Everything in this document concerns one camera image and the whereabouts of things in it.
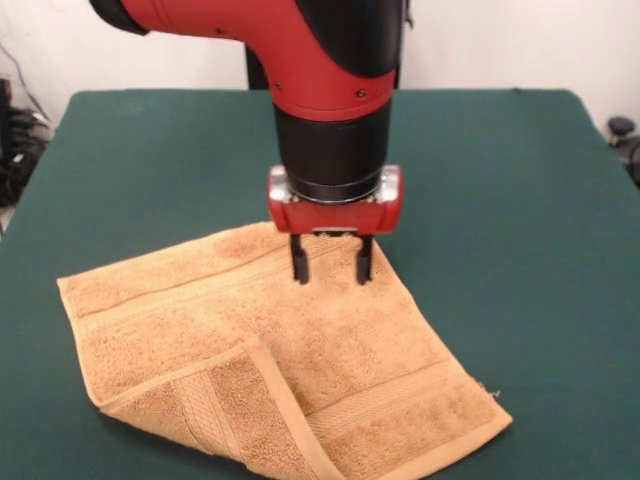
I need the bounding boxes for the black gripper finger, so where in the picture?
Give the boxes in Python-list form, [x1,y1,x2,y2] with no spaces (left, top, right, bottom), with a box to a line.
[289,233,311,286]
[353,234,374,286]

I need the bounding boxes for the dark green table cloth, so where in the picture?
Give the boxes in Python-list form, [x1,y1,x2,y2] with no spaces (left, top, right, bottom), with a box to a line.
[0,88,640,480]

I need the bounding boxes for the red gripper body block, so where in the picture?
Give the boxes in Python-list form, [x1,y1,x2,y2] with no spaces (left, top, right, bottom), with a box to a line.
[266,164,405,239]

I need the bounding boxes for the tan terry towel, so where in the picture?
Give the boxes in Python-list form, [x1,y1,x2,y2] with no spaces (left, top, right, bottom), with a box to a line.
[56,221,515,480]

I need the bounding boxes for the black stand behind table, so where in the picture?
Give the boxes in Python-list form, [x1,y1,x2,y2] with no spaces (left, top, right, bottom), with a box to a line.
[244,42,269,92]

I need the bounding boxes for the dark tripod base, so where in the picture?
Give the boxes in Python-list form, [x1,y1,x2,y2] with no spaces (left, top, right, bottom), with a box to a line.
[0,107,51,206]
[607,116,640,189]

